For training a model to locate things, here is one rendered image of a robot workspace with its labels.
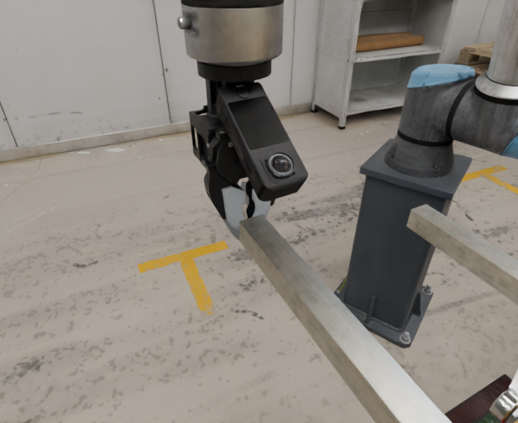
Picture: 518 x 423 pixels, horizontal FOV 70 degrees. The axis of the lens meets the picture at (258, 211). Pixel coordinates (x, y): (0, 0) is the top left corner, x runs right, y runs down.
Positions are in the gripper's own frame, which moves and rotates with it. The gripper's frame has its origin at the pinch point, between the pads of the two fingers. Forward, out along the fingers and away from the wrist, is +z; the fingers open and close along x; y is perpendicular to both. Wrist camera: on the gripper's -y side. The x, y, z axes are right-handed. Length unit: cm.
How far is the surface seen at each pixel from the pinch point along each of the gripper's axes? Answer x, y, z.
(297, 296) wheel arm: 1.6, -13.5, -3.1
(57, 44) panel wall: 12, 234, 16
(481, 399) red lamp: -16.9, -23.9, 12.5
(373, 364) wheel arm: 0.3, -21.8, -3.4
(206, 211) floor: -34, 124, 83
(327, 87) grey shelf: -167, 204, 57
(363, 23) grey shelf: -210, 221, 17
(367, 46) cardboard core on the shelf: -190, 191, 27
